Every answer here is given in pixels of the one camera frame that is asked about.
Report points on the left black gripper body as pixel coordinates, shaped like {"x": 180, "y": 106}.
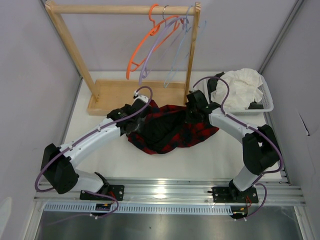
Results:
{"x": 139, "y": 124}

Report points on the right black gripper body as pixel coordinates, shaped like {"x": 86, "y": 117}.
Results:
{"x": 191, "y": 117}

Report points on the red black plaid skirt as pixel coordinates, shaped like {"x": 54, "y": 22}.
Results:
{"x": 165, "y": 129}

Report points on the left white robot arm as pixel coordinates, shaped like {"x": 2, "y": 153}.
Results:
{"x": 59, "y": 163}

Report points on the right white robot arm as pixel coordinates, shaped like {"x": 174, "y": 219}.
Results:
{"x": 260, "y": 149}

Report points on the orange plastic hanger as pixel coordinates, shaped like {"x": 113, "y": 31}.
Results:
{"x": 159, "y": 33}

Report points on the black garment in basket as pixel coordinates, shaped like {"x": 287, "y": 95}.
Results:
{"x": 213, "y": 82}

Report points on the wooden clothes rack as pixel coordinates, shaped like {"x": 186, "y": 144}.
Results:
{"x": 107, "y": 94}

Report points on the white crumpled cloth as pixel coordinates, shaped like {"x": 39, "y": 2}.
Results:
{"x": 240, "y": 88}

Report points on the white plastic basket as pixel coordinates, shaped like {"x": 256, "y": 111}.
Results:
{"x": 266, "y": 102}

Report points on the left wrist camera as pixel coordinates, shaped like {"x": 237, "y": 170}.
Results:
{"x": 140, "y": 97}

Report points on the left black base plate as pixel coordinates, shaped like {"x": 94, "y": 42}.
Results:
{"x": 114, "y": 191}

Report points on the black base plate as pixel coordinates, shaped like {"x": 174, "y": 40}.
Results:
{"x": 114, "y": 191}
{"x": 224, "y": 194}

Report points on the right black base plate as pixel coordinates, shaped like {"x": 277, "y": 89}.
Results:
{"x": 224, "y": 194}

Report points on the slotted cable duct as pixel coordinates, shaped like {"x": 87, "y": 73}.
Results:
{"x": 126, "y": 208}

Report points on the light blue wire hanger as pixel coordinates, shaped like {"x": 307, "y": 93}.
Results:
{"x": 180, "y": 57}

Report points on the aluminium mounting rail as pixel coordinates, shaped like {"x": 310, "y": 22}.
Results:
{"x": 195, "y": 192}

